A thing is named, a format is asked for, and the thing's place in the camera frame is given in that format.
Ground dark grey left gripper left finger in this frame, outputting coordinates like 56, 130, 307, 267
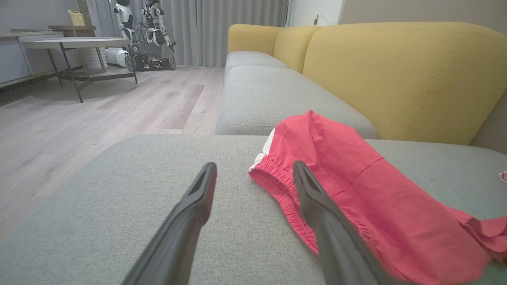
120, 162, 218, 285

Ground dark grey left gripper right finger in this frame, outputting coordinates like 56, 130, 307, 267
292, 160, 397, 285

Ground red mesh shorts white trim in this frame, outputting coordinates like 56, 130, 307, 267
248, 110, 507, 285

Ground grey sofa chaise seat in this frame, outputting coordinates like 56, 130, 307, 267
0, 135, 507, 285

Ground grey sofa seat cushion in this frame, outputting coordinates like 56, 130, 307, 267
224, 51, 289, 80
215, 65, 378, 140

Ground yellow sofa backrest cushion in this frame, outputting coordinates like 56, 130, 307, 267
273, 26, 324, 74
302, 22, 507, 145
228, 24, 284, 57

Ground dark wheeled robot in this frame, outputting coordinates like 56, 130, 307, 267
125, 0, 177, 72

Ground white rounded appliance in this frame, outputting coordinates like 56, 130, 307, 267
105, 47, 130, 68

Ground white ribbed cylinder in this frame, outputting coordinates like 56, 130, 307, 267
81, 47, 109, 70

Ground grey curtain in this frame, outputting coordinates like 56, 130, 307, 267
131, 0, 290, 67

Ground round table black legs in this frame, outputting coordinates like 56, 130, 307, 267
20, 36, 138, 103

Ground white humanoid robot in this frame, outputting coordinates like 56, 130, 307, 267
114, 0, 137, 44

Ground brown wooden side stand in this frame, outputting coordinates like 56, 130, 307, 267
48, 25, 97, 38

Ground yellow watering can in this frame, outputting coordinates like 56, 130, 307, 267
67, 10, 86, 27

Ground pale low cabinet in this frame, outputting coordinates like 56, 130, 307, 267
0, 30, 66, 88

